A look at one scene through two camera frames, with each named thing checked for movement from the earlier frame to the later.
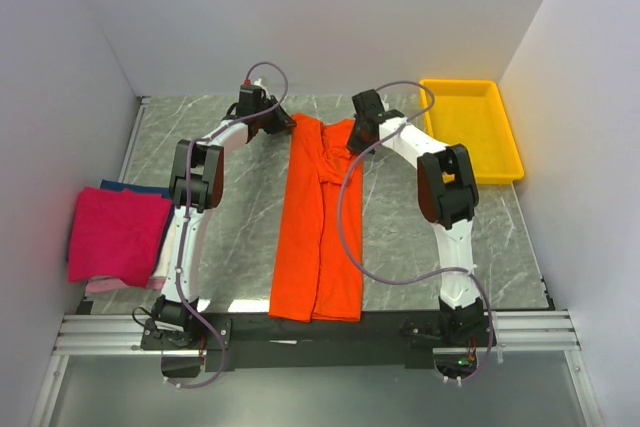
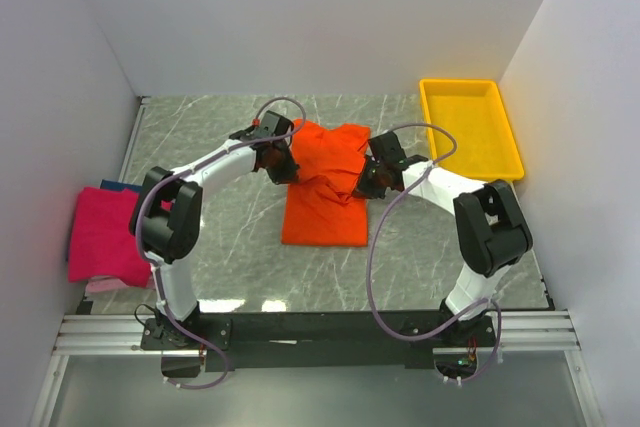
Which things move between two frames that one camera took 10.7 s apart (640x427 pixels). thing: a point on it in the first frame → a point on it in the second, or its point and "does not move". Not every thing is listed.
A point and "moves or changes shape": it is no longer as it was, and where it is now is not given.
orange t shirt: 312,278 moves or changes shape
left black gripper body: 270,117 → 283,167
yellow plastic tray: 473,113 does not move
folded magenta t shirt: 117,233 does not move
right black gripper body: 356,140 → 371,182
